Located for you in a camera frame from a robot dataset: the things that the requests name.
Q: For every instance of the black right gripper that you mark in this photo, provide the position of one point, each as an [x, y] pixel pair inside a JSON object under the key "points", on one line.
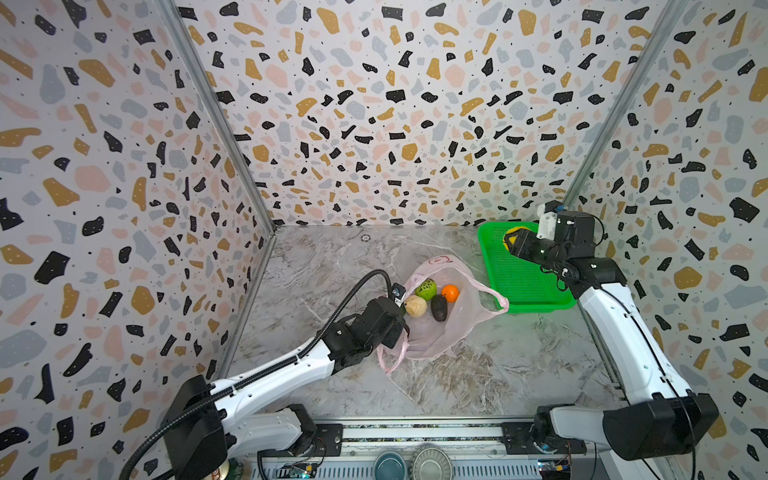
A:
{"points": [[527, 244]]}

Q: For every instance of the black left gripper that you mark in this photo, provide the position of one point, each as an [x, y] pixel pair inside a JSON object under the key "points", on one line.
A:
{"points": [[396, 330]]}

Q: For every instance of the beige pear fruit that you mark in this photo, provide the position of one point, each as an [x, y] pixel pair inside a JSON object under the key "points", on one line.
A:
{"points": [[416, 306]]}

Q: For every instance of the pink plastic bag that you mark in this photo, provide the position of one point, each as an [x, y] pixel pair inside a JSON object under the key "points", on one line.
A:
{"points": [[426, 339]]}

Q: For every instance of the green custard apple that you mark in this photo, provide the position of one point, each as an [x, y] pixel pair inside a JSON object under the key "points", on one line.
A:
{"points": [[427, 290]]}

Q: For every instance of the yellow lemon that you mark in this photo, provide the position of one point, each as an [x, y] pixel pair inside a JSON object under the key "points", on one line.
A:
{"points": [[510, 237]]}

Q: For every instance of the dark avocado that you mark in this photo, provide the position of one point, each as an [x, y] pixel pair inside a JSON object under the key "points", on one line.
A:
{"points": [[439, 308]]}

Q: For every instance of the orange fruit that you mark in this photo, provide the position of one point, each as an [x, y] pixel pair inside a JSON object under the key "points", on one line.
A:
{"points": [[450, 293]]}

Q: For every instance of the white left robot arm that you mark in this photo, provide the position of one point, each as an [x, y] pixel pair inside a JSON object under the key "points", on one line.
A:
{"points": [[210, 423]]}

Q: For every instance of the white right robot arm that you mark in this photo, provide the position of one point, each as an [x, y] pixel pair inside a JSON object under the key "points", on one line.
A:
{"points": [[663, 415]]}

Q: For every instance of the green plastic basket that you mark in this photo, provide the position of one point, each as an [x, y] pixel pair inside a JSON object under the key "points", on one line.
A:
{"points": [[526, 288]]}

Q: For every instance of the teal ceramic bowl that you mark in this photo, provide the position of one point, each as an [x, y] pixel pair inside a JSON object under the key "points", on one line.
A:
{"points": [[390, 465]]}

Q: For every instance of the grey ribbed plate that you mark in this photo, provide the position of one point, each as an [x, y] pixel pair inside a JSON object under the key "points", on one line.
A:
{"points": [[431, 463]]}

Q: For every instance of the green circuit board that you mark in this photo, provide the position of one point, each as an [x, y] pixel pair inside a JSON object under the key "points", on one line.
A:
{"points": [[301, 470]]}

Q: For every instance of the green gold drink can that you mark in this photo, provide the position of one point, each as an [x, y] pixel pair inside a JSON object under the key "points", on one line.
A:
{"points": [[232, 469]]}

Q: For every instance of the right circuit board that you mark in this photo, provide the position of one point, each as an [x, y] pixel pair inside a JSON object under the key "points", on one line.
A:
{"points": [[554, 470]]}

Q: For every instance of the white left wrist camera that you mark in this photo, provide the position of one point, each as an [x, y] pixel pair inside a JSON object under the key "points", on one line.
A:
{"points": [[397, 293]]}

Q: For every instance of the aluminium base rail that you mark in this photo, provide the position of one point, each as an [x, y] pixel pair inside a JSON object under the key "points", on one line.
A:
{"points": [[478, 447]]}

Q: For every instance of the aluminium corner post right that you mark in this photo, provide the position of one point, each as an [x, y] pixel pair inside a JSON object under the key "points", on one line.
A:
{"points": [[667, 20]]}

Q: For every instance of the aluminium corner post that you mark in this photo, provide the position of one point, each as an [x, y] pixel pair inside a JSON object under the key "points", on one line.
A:
{"points": [[667, 20], [168, 11]]}

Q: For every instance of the aluminium corner post left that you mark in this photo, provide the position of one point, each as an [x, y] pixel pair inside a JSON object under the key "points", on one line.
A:
{"points": [[168, 11]]}

